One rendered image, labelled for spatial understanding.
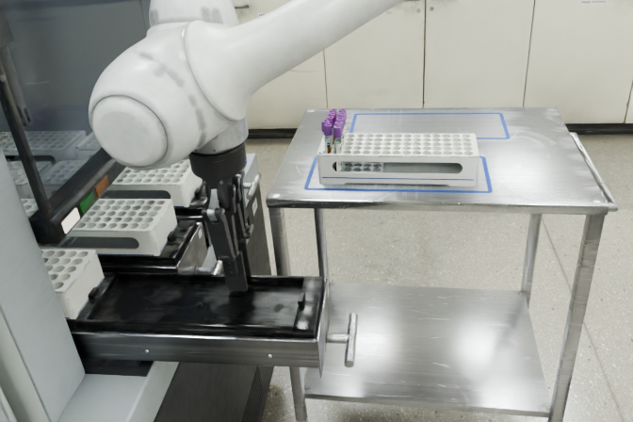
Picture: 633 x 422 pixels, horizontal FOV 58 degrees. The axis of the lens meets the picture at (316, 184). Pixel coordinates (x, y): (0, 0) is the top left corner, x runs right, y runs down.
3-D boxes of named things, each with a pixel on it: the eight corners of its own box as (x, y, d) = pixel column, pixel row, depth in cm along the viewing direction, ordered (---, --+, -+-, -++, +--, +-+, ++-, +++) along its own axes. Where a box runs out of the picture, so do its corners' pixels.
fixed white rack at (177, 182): (42, 212, 112) (33, 184, 109) (68, 186, 121) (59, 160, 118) (188, 213, 108) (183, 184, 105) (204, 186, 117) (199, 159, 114)
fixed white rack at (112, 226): (-5, 259, 99) (-17, 229, 96) (27, 226, 108) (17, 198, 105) (160, 262, 95) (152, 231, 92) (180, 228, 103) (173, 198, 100)
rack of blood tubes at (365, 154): (317, 184, 111) (316, 154, 108) (325, 160, 119) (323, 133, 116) (478, 186, 106) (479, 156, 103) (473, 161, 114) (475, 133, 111)
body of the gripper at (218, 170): (197, 129, 80) (208, 186, 85) (177, 156, 73) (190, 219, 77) (250, 128, 79) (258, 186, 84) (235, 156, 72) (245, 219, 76)
